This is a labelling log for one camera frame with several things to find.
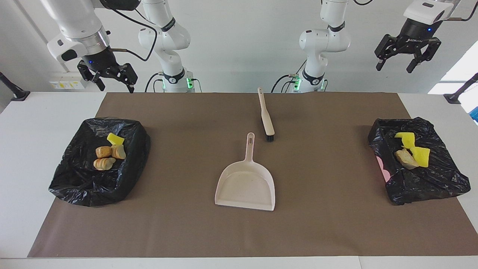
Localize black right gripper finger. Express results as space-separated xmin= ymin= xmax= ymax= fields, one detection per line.
xmin=77 ymin=61 xmax=106 ymax=91
xmin=115 ymin=63 xmax=138 ymax=94

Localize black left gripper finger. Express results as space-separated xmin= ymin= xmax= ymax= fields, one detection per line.
xmin=406 ymin=37 xmax=442 ymax=74
xmin=375 ymin=34 xmax=402 ymax=71

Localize striped croissant piece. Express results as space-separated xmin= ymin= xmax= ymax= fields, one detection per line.
xmin=93 ymin=157 xmax=117 ymax=171
xmin=395 ymin=148 xmax=419 ymax=170

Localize beige hand brush black bristles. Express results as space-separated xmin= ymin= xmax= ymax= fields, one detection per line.
xmin=257 ymin=87 xmax=275 ymax=142

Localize beige plastic dustpan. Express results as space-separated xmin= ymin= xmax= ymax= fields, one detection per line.
xmin=214 ymin=132 xmax=276 ymax=211

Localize black bagged trash bin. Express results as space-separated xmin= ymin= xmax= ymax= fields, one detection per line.
xmin=48 ymin=117 xmax=151 ymax=207

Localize black bagged pink bin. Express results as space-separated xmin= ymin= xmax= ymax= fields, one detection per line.
xmin=368 ymin=117 xmax=471 ymax=205

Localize black clamp stand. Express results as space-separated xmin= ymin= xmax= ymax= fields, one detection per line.
xmin=0 ymin=72 xmax=30 ymax=101
xmin=444 ymin=73 xmax=478 ymax=104

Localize brown table mat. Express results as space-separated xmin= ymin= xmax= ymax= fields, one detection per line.
xmin=28 ymin=92 xmax=478 ymax=258

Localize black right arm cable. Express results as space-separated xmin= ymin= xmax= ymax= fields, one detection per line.
xmin=108 ymin=6 xmax=158 ymax=62

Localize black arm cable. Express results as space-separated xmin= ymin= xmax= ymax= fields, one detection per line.
xmin=446 ymin=0 xmax=478 ymax=22
xmin=108 ymin=6 xmax=158 ymax=62

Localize black right base cable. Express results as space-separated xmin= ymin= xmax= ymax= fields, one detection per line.
xmin=144 ymin=72 xmax=165 ymax=93

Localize black base cable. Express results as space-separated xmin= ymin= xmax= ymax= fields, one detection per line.
xmin=144 ymin=72 xmax=165 ymax=93
xmin=271 ymin=74 xmax=299 ymax=93

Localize white wall socket box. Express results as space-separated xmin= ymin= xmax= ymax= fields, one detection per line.
xmin=49 ymin=77 xmax=88 ymax=90

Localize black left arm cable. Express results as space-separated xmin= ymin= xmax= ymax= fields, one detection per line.
xmin=446 ymin=0 xmax=478 ymax=22

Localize white wall cable conduit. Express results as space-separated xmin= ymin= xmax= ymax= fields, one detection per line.
xmin=15 ymin=0 xmax=71 ymax=73

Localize black left base cable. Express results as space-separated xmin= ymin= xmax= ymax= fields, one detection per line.
xmin=271 ymin=74 xmax=299 ymax=93

